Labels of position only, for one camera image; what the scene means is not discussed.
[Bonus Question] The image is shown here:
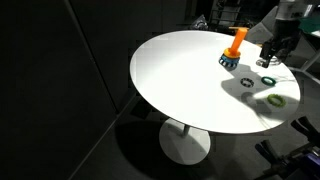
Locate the light green gear ring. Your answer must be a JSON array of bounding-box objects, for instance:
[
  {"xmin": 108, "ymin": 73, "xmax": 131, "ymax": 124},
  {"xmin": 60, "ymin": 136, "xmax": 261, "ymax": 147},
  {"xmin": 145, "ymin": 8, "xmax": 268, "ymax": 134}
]
[{"xmin": 266, "ymin": 93, "xmax": 287, "ymax": 109}]

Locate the orange toy ring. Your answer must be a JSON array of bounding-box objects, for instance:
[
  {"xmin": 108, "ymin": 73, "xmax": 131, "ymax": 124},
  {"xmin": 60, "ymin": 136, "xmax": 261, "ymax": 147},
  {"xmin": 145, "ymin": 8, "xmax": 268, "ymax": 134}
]
[{"xmin": 222, "ymin": 47, "xmax": 242, "ymax": 61}]

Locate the blue toy ring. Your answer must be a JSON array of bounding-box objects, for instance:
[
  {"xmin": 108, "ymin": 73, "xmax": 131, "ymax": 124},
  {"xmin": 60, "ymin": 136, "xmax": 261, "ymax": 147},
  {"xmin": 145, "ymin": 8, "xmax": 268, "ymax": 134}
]
[{"xmin": 218, "ymin": 54, "xmax": 240, "ymax": 68}]

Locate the orange stacking toy post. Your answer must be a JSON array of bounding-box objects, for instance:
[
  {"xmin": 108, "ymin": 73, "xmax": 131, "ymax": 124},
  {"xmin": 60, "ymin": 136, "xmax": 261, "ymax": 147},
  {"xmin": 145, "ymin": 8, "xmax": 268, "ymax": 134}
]
[{"xmin": 228, "ymin": 27, "xmax": 250, "ymax": 57}]

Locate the teal gear ring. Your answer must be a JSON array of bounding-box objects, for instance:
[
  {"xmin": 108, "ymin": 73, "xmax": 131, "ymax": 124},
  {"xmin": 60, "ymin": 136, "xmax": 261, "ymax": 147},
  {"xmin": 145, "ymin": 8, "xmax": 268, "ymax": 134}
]
[{"xmin": 260, "ymin": 75, "xmax": 277, "ymax": 87}]

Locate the teal box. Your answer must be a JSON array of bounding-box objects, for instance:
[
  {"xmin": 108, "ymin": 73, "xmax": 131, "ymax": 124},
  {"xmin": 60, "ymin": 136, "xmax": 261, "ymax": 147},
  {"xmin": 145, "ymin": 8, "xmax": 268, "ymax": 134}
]
[{"xmin": 297, "ymin": 15, "xmax": 320, "ymax": 34}]

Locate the small black gear ring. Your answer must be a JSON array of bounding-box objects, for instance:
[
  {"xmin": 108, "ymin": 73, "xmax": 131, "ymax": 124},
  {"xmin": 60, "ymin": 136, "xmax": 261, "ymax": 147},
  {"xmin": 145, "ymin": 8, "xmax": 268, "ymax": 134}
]
[{"xmin": 239, "ymin": 77, "xmax": 255, "ymax": 89}]

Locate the white table pedestal base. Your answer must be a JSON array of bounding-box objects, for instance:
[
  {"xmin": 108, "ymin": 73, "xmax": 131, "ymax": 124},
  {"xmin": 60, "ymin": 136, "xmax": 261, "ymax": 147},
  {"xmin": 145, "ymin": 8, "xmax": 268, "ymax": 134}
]
[{"xmin": 158, "ymin": 117, "xmax": 212, "ymax": 166}]

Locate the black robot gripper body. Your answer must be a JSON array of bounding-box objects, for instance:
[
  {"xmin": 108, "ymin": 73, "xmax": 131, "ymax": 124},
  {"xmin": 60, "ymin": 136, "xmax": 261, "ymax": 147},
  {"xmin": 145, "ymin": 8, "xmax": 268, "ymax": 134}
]
[{"xmin": 260, "ymin": 19, "xmax": 303, "ymax": 60}]

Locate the black and white toy ring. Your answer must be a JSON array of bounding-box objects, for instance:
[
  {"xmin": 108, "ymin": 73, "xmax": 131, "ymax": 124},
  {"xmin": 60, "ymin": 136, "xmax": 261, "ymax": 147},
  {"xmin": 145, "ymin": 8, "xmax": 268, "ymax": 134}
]
[{"xmin": 219, "ymin": 61, "xmax": 239, "ymax": 72}]

